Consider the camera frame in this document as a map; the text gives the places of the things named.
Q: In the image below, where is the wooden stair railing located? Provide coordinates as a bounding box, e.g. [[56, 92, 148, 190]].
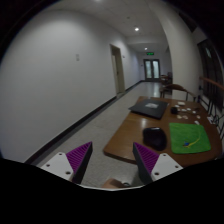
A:
[[198, 77, 224, 125]]

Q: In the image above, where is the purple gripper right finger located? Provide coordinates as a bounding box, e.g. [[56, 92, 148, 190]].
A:
[[132, 141, 184, 186]]

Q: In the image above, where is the green exit sign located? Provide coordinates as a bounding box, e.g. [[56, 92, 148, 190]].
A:
[[146, 52, 154, 56]]

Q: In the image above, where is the black computer mouse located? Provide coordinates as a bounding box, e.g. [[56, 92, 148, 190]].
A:
[[143, 127, 167, 151]]

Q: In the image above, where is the side doorway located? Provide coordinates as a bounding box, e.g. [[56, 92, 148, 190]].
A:
[[110, 45, 125, 94]]

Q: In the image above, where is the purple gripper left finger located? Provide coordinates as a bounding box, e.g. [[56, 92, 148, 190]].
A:
[[40, 141, 94, 185]]

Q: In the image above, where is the black laptop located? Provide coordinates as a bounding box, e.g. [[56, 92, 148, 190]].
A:
[[129, 99, 168, 119]]

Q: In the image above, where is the small black box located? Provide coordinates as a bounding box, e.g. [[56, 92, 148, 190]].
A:
[[170, 107, 178, 114]]

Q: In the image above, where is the white small item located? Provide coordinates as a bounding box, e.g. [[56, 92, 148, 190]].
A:
[[178, 102, 185, 106]]

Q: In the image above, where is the wooden chair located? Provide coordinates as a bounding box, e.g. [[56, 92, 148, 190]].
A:
[[159, 84, 196, 102]]

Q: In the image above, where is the double glass door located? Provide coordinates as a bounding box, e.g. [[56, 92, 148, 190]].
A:
[[144, 59, 160, 82]]

